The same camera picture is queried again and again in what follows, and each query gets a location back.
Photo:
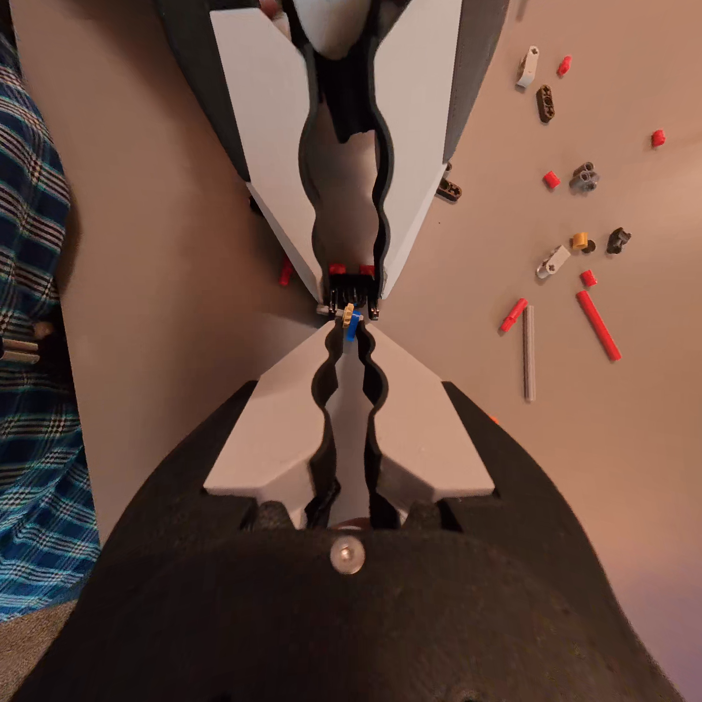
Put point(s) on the long grey axle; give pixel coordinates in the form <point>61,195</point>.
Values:
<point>528,352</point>

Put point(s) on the black frame with red pins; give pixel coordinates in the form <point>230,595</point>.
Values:
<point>354,288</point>

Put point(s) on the person's blue plaid shirt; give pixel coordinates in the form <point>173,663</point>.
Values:
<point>38,493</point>

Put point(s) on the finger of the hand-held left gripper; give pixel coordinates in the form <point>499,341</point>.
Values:
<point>263,120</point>
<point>417,109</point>

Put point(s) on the long red axle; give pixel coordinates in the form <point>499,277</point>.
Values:
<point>598,325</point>

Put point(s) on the small grey axle with gears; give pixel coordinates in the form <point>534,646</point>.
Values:
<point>351,321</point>

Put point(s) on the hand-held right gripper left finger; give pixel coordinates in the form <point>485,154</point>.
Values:
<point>268,439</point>

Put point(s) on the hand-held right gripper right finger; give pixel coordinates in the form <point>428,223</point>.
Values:
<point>428,439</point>

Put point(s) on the small red bush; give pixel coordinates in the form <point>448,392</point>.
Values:
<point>588,278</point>
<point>551,179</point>
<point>658,138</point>

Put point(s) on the small black connector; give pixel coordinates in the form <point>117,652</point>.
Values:
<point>618,240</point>

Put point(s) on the red axle pin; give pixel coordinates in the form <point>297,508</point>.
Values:
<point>513,315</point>
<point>564,64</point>
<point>285,272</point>

